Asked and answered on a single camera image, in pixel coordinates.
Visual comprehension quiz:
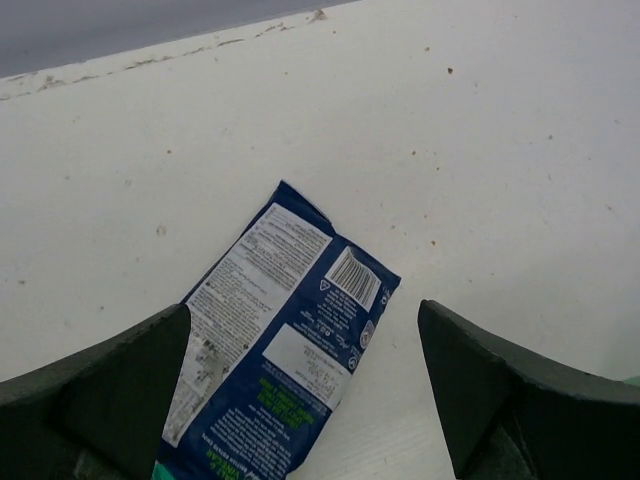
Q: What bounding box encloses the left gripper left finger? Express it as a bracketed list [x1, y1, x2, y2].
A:
[1, 304, 191, 479]

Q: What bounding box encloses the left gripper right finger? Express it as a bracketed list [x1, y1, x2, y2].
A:
[417, 300, 639, 479]

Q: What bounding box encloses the teal Fox's candy bag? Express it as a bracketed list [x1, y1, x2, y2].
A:
[619, 375, 640, 388]

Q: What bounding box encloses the blue snack bag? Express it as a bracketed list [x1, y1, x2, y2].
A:
[153, 183, 400, 479]

